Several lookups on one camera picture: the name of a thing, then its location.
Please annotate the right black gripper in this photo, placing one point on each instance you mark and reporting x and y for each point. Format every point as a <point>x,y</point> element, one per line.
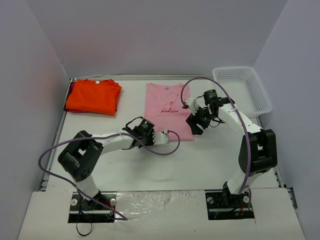
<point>197,122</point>

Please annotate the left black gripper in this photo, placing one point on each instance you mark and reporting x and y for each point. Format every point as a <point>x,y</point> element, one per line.
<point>149,139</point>

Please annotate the pink t shirt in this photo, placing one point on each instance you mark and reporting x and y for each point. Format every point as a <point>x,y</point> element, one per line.
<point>163,107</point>

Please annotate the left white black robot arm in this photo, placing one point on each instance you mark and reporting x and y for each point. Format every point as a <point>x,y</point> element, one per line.
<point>79,158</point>

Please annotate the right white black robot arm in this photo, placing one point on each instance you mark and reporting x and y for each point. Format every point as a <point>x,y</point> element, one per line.
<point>258,149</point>

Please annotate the white plastic basket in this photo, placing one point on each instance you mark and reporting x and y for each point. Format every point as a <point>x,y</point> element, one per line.
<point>245,87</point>

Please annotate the folded orange t shirt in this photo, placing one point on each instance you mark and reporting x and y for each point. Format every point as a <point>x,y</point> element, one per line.
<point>100,97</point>

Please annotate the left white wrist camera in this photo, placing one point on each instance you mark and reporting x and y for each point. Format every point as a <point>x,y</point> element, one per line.
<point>160,138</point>

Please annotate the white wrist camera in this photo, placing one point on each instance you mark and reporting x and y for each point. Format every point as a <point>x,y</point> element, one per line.
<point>191,103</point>
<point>160,138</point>

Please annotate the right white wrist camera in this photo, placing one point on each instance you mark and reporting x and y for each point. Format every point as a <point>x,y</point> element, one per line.
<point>191,103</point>

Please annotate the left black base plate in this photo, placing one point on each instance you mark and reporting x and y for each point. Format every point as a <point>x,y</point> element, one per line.
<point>88,211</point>

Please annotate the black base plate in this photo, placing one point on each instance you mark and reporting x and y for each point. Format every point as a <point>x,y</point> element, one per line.
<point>88,211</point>
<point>235,207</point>

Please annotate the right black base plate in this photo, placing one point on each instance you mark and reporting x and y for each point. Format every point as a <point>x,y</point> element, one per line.
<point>235,207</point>

